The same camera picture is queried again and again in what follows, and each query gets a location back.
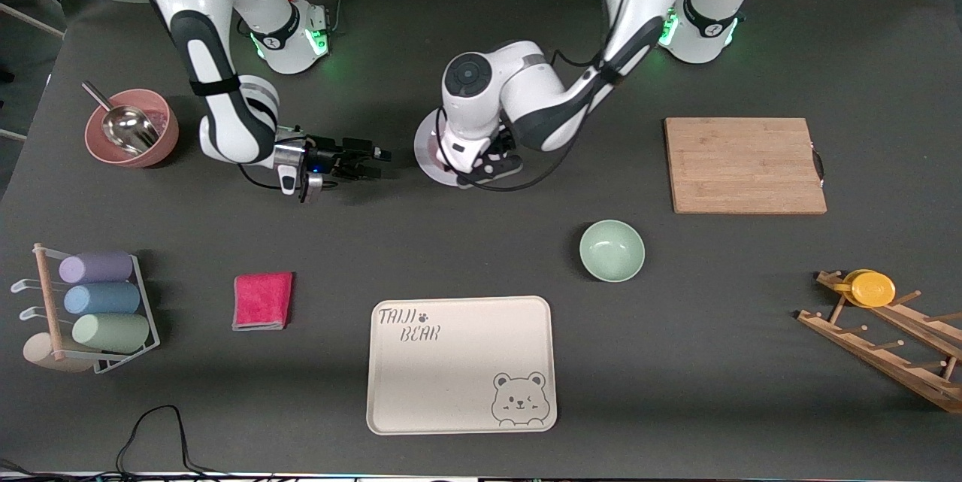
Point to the pink bowl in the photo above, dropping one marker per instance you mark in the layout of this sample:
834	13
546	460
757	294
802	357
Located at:
167	137

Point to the yellow cup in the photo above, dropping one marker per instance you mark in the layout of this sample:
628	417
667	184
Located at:
872	289

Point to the grey metal frame bar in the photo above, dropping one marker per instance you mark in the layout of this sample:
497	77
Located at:
30	18

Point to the metal scoop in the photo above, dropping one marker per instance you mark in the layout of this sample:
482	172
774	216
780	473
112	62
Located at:
128	128

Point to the pink folded cloth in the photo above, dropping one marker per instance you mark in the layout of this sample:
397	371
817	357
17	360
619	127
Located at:
263	301

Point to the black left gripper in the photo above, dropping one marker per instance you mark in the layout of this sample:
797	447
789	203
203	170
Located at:
503	143

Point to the purple cup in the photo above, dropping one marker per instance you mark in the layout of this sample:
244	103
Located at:
98	268

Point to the wooden cutting board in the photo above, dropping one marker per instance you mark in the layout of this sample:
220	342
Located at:
744	166

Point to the green cup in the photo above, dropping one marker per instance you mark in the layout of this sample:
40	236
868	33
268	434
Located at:
113	333

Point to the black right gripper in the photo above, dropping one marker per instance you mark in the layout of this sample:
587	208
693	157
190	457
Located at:
325	153

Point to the white round plate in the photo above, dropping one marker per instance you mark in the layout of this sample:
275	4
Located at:
425	151

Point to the blue cup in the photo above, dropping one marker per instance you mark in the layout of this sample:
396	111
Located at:
101	298

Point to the beige bear print tray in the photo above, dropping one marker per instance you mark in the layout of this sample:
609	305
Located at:
451	384

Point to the light green bowl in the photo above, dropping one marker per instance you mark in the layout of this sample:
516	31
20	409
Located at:
612	250

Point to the wooden peg drying rack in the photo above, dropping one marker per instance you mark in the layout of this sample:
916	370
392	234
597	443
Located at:
864	343

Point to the beige cup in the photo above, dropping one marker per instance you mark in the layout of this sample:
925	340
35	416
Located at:
37	353

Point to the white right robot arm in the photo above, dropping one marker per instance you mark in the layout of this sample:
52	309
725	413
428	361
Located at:
225	121

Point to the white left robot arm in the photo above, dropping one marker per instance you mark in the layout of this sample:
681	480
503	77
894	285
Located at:
526	83

